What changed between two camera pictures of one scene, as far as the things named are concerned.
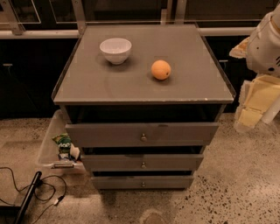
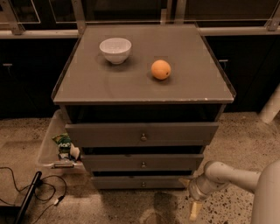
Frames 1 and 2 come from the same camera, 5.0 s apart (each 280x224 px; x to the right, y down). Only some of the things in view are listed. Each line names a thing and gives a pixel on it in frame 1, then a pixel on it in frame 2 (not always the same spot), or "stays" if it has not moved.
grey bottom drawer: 143,182 stays
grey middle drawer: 143,163 stays
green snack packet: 64,144 stays
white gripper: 264,50 to 196,188
